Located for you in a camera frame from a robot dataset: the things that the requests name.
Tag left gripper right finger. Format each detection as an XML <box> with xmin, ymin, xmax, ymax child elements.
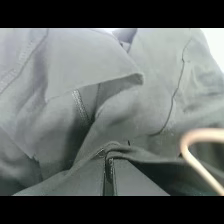
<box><xmin>112</xmin><ymin>155</ymin><xmax>170</xmax><ymax>197</ymax></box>

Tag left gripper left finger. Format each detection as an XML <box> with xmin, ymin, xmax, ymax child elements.
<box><xmin>14</xmin><ymin>150</ymin><xmax>109</xmax><ymax>197</ymax></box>

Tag black sweatshirt with white print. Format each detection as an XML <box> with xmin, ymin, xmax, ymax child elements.
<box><xmin>0</xmin><ymin>28</ymin><xmax>224</xmax><ymax>197</ymax></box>

